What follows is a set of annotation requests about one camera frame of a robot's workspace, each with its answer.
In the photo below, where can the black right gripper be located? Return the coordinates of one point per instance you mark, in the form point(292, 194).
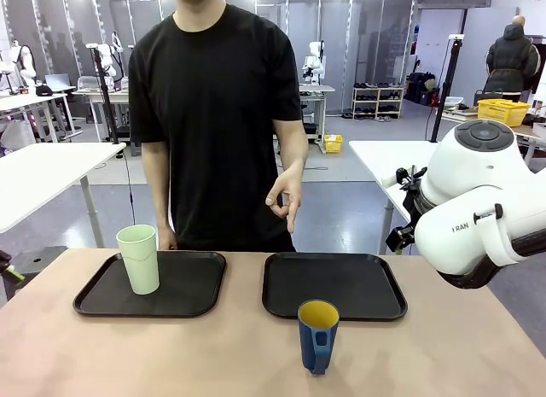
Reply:
point(400, 239)

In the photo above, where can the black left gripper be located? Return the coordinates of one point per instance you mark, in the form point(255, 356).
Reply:
point(3, 260)

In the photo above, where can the light green plastic cup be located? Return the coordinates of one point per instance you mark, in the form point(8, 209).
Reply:
point(140, 264)

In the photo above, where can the person's left forearm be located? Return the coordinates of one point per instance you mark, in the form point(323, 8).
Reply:
point(294, 166)

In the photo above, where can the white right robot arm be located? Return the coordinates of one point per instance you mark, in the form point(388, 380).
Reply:
point(469, 226)

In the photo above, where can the person's right forearm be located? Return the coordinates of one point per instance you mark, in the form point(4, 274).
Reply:
point(155, 205)

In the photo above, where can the person's left hand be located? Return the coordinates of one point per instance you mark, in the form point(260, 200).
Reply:
point(290, 196)

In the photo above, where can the person's right hand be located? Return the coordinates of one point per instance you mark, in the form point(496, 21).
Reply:
point(167, 242)

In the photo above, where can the black plastic tray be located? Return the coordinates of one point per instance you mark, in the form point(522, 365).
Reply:
point(332, 286)
point(183, 286)

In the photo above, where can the white table with grey leg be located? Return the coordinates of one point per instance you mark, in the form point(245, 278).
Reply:
point(47, 175)

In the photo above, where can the small yellow crate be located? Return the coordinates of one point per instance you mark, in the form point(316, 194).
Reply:
point(333, 144)

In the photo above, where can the blue mug yellow inside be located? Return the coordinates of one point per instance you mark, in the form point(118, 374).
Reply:
point(317, 341)

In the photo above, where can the white shoe rack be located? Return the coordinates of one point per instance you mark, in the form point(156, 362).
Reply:
point(377, 101)

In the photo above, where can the black bags pile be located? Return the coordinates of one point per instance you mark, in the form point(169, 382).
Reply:
point(422, 89)

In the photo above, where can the black light stand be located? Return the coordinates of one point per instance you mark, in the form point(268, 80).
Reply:
point(443, 89)

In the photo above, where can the large yellow basket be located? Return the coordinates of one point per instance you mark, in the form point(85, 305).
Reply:
point(503, 113)

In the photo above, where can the white background desk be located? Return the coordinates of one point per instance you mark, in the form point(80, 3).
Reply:
point(34, 102)

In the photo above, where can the grey laptop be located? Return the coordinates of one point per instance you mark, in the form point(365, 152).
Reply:
point(57, 82)

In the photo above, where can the black tripod pole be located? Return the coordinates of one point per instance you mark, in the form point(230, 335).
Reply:
point(104, 98)

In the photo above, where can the white humanoid robot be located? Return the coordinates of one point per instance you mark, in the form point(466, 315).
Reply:
point(23, 66)

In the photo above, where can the person in dark puffer jacket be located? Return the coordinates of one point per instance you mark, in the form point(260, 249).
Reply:
point(512, 60)

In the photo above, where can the person in black t-shirt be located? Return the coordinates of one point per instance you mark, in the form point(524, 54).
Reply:
point(205, 115)

